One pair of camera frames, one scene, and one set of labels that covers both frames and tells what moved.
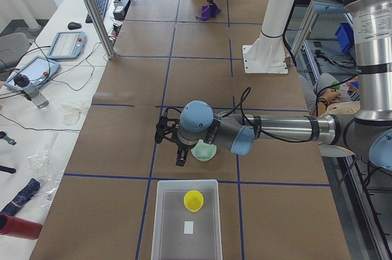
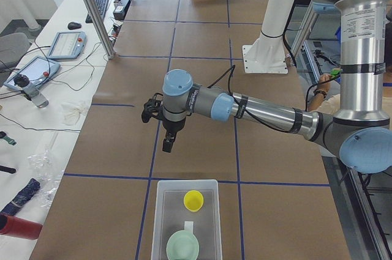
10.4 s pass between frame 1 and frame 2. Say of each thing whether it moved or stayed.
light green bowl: moved
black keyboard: stayed
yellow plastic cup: stayed
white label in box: stayed
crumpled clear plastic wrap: stayed
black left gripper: moved
